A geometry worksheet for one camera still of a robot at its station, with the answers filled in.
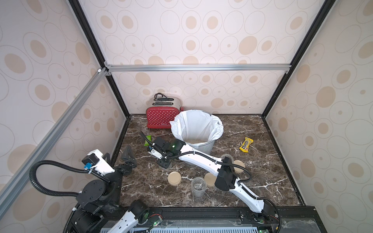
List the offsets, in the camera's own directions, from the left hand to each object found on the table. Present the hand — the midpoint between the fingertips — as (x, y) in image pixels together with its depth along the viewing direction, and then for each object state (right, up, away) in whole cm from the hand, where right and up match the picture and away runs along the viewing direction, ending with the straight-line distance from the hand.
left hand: (126, 148), depth 55 cm
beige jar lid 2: (+56, -15, +37) cm, 69 cm away
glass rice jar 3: (+44, -9, +30) cm, 55 cm away
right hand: (+11, -10, +31) cm, 35 cm away
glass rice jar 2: (+30, -26, +29) cm, 48 cm away
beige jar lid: (+15, -22, +31) cm, 41 cm away
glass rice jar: (+13, -18, +36) cm, 42 cm away
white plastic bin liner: (+29, +8, +38) cm, 48 cm away
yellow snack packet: (+63, -5, +44) cm, 77 cm away
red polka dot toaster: (+5, +20, +45) cm, 49 cm away
